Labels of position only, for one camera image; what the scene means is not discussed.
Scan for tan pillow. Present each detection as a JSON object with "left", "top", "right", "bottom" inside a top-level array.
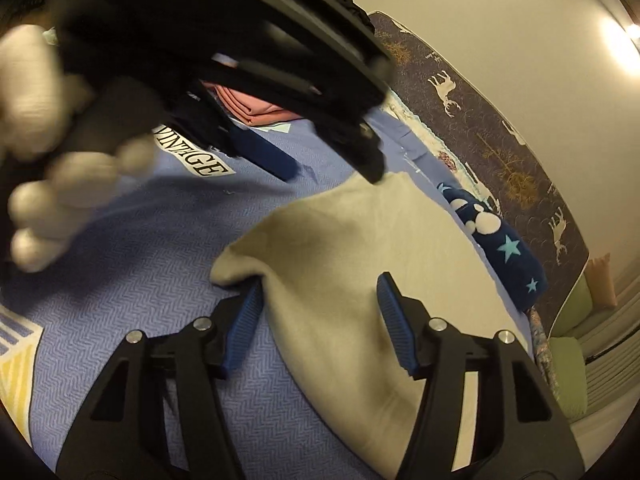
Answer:
[{"left": 585, "top": 255, "right": 618, "bottom": 308}]

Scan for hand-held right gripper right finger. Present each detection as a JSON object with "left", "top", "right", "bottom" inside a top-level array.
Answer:
[{"left": 376, "top": 272, "right": 586, "bottom": 480}]

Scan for green pillow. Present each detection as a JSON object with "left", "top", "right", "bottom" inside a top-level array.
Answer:
[
  {"left": 550, "top": 275, "right": 608, "bottom": 338},
  {"left": 550, "top": 337, "right": 588, "bottom": 416}
]

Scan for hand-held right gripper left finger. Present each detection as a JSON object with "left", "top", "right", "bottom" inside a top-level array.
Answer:
[{"left": 55, "top": 280, "right": 265, "bottom": 480}]

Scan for person's left hand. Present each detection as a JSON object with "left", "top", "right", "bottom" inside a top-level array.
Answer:
[{"left": 0, "top": 25, "right": 161, "bottom": 273}]

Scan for blue printed blanket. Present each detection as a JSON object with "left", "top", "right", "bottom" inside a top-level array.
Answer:
[{"left": 0, "top": 105, "right": 531, "bottom": 480}]

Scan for navy star-print garment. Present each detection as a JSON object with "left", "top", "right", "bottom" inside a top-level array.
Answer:
[{"left": 437, "top": 182, "right": 551, "bottom": 311}]

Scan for beige pants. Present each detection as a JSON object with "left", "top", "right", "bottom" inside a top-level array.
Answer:
[{"left": 210, "top": 172, "right": 531, "bottom": 480}]

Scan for white slatted panel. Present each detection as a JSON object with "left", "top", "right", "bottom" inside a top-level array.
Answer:
[{"left": 582, "top": 345, "right": 640, "bottom": 416}]

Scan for dark deer-print quilt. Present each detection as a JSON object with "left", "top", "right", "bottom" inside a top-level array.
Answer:
[{"left": 367, "top": 10, "right": 591, "bottom": 336}]

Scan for folded pink cloth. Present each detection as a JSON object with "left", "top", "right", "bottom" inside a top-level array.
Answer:
[{"left": 212, "top": 85, "right": 296, "bottom": 126}]

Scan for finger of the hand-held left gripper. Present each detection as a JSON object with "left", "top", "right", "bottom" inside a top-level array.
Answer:
[
  {"left": 295, "top": 97, "right": 387, "bottom": 184},
  {"left": 187, "top": 90, "right": 299, "bottom": 182}
]

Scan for folded floral cloth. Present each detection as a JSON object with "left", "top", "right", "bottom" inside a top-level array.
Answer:
[{"left": 527, "top": 307, "right": 558, "bottom": 401}]

